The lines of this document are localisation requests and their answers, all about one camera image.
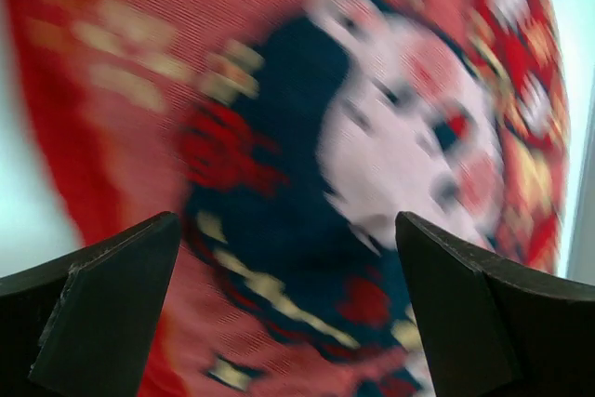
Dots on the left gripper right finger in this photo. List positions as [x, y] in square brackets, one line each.
[493, 327]

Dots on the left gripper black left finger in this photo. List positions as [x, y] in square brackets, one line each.
[83, 324]

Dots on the red cartoon print pillowcase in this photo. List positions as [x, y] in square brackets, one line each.
[288, 135]

